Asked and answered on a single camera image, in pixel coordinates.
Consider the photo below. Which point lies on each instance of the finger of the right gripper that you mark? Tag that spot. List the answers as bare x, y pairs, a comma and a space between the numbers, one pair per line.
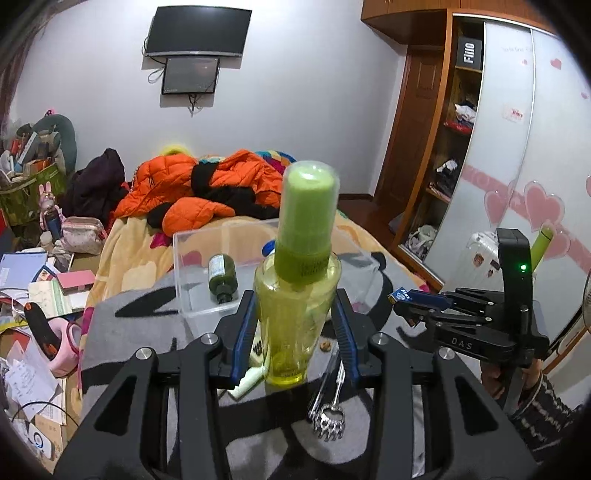
429, 297
415, 313

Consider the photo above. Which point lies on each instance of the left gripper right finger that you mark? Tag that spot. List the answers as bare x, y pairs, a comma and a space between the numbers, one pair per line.
415, 396

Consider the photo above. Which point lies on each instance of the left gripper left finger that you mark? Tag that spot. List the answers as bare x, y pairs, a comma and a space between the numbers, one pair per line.
123, 436

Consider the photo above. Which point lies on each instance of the purple handle back scratcher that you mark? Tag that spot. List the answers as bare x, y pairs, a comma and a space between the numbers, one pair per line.
328, 420

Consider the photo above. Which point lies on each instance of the yellow spray bottle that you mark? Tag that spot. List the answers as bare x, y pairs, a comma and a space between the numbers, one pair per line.
295, 284

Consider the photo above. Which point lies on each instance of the dark green glass bottle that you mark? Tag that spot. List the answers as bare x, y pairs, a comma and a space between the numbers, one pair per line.
222, 278

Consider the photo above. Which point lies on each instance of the white blue cream tube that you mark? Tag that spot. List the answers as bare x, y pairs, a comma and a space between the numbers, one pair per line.
399, 295

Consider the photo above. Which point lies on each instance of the person right hand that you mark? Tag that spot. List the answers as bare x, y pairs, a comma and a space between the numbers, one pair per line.
508, 393

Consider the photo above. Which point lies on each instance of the white charger device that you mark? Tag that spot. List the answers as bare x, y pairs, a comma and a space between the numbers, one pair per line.
41, 443

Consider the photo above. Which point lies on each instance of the grey black blanket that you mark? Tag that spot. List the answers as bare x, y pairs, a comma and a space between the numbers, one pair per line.
118, 330

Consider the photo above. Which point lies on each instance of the pink slipper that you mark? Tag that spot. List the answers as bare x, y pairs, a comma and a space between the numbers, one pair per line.
57, 338

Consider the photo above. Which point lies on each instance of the light green white tube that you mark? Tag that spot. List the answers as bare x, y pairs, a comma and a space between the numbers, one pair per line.
254, 374

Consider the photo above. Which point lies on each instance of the pink flat box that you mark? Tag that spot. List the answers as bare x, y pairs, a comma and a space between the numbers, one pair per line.
75, 281

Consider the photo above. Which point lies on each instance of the wooden wardrobe shelf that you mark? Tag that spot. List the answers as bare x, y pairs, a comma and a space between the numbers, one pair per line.
419, 140

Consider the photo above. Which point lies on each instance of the colourful yellow bedspread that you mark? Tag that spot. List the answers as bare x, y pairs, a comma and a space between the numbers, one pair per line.
135, 255

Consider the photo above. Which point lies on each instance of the clear plastic storage box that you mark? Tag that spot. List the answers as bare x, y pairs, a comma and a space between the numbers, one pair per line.
248, 241

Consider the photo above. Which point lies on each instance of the blue notebook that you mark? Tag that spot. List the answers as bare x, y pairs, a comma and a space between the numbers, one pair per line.
19, 269

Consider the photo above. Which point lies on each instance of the pink floral pouch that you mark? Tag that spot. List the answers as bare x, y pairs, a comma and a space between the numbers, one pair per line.
84, 235

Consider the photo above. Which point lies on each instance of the pink rabbit figurine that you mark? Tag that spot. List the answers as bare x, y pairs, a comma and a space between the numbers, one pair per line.
50, 214

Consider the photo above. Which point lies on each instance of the black Fiio box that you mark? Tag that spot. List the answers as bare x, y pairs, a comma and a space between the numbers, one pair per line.
469, 53

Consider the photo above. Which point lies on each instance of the dark purple coat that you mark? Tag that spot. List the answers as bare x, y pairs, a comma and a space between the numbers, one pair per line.
96, 190

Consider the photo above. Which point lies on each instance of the green storage basket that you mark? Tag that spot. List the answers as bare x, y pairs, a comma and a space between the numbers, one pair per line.
20, 201

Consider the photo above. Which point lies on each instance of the orange puffer jacket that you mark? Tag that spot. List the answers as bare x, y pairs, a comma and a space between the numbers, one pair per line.
177, 192

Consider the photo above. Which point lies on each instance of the green neck pillow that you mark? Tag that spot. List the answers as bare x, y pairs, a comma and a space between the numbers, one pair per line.
58, 131

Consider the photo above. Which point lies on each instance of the small wall monitor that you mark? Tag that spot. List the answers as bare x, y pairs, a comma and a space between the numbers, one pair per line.
190, 75

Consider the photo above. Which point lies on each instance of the black wall television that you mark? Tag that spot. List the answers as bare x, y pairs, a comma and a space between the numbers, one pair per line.
197, 30

